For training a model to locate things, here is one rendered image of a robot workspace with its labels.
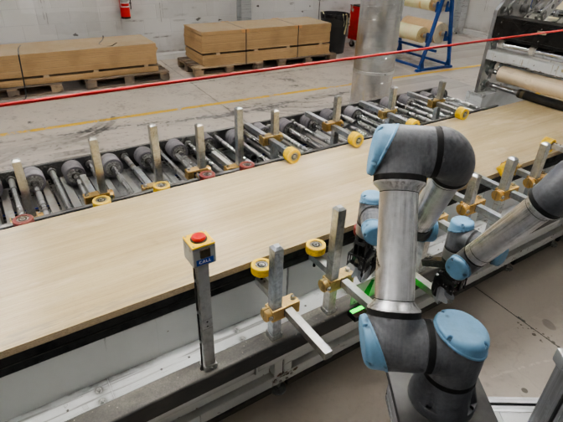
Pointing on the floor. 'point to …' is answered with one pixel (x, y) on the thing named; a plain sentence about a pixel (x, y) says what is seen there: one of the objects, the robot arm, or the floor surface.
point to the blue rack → (431, 41)
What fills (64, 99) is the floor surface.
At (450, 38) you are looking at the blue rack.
